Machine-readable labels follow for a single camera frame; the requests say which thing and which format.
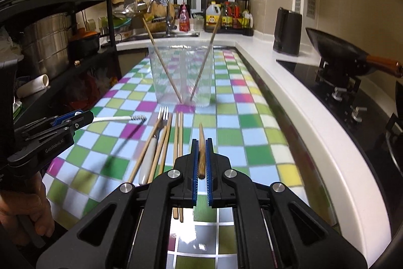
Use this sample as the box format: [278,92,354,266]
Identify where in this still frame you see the black burner grate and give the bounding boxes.
[319,58,362,91]
[385,114,403,169]

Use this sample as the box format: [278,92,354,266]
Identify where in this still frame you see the black wok with orange handle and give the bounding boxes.
[305,27,403,78]

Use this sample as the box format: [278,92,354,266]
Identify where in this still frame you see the dark brown wooden chopstick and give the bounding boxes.
[198,124,207,179]

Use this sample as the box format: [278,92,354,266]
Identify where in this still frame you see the red label sauce bottle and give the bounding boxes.
[222,2,235,29]

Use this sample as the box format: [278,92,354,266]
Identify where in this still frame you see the white spoon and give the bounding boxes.
[90,115,147,125]

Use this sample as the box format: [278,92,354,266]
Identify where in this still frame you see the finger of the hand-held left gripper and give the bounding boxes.
[14,110,84,139]
[24,113,95,147]

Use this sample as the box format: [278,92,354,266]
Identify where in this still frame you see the colourful checkered tablecloth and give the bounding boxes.
[47,46,341,269]

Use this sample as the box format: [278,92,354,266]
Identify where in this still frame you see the yellow oil jug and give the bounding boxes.
[205,4,222,32]

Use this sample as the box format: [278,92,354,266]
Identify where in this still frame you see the white handled metal fork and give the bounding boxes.
[139,106,169,185]

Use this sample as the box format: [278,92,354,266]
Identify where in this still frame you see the black spice rack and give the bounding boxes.
[205,0,254,36]

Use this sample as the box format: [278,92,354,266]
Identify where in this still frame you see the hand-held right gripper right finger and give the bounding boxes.
[206,137,368,269]

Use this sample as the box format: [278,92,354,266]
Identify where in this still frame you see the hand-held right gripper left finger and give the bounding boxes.
[36,138,200,269]

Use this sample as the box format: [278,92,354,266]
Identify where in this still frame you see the black electric kettle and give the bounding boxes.
[272,7,303,56]

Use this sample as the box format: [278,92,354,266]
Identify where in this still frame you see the brown round object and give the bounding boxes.
[145,1,175,33]

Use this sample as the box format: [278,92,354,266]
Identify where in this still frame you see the steel sink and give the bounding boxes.
[121,31,200,43]

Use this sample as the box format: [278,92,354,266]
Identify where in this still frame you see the black metal shelf rack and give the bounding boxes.
[0,0,123,128]

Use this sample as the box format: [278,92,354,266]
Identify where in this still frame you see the black glass gas stove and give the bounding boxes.
[276,57,403,203]

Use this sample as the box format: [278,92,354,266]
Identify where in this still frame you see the pink dish soap bottle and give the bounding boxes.
[179,3,190,32]

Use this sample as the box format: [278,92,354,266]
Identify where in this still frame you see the large steel stock pot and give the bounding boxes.
[19,13,71,80]

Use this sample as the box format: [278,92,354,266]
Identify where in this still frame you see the clear plastic cup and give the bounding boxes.
[148,46,215,108]

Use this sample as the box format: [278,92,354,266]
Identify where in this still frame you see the green plastic basin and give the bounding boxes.
[112,18,133,30]

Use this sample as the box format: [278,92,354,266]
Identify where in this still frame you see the steel bowls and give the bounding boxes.
[115,3,147,19]

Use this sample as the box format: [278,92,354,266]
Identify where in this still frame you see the black pot with orange lid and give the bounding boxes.
[68,30,101,57]

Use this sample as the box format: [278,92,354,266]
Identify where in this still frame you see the person's left hand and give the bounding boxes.
[0,176,55,247]

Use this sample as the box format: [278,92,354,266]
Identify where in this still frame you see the chrome faucet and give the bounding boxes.
[146,0,177,35]

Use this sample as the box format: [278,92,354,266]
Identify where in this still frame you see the white paper roll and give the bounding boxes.
[16,74,50,98]

